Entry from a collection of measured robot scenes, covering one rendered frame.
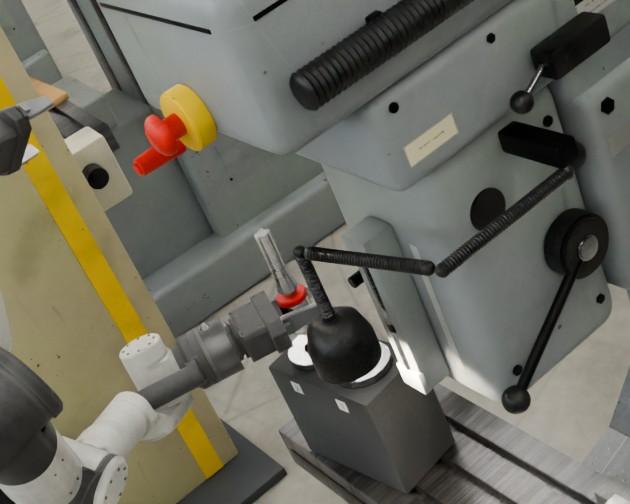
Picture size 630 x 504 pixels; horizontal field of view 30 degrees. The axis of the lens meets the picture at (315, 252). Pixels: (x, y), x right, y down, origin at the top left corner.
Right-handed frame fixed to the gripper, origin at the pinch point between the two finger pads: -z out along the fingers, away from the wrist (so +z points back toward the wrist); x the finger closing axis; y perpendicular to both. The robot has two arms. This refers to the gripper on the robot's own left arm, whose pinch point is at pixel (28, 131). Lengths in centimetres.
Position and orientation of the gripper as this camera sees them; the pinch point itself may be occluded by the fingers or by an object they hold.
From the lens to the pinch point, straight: 190.1
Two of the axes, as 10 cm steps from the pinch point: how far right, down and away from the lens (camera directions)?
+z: -5.5, 4.1, -7.3
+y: -7.5, -6.3, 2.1
